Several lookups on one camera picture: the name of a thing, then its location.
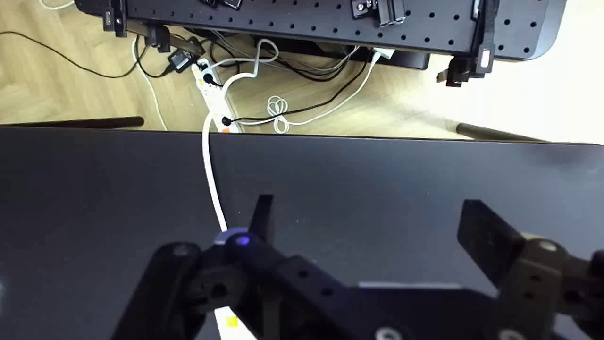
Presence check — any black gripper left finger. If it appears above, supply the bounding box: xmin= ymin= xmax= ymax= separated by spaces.
xmin=111 ymin=193 xmax=354 ymax=340

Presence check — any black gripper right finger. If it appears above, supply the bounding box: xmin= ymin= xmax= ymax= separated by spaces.
xmin=456 ymin=198 xmax=604 ymax=340

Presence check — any white power strip adapter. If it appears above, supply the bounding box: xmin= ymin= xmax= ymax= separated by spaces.
xmin=211 ymin=304 xmax=260 ymax=340

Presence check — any black metal bar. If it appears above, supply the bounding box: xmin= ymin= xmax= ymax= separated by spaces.
xmin=0 ymin=115 xmax=145 ymax=132
xmin=450 ymin=119 xmax=543 ymax=144

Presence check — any white floor power strip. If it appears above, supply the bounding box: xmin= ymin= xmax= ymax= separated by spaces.
xmin=188 ymin=59 xmax=243 ymax=136

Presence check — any black power brick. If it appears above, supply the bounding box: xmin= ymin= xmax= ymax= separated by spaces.
xmin=165 ymin=49 xmax=199 ymax=76

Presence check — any dark perforated board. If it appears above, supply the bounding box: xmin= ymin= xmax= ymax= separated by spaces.
xmin=73 ymin=0 xmax=567 ymax=62

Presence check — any looped white cable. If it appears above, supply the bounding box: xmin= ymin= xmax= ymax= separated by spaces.
xmin=213 ymin=36 xmax=386 ymax=138

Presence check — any thin white cable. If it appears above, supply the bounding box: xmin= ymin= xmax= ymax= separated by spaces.
xmin=128 ymin=34 xmax=169 ymax=132

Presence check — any black cable with plug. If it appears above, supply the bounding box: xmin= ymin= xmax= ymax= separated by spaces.
xmin=220 ymin=59 xmax=371 ymax=127

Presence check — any black clamp bracket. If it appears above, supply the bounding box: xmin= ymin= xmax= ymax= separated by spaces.
xmin=101 ymin=0 xmax=131 ymax=38
xmin=435 ymin=0 xmax=501 ymax=89

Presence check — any thin black cable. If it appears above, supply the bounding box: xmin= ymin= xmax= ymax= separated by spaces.
xmin=0 ymin=28 xmax=171 ymax=81

